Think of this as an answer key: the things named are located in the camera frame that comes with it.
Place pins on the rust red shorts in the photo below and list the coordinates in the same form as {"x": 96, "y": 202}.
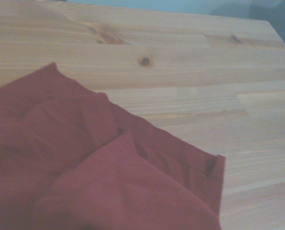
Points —
{"x": 84, "y": 167}

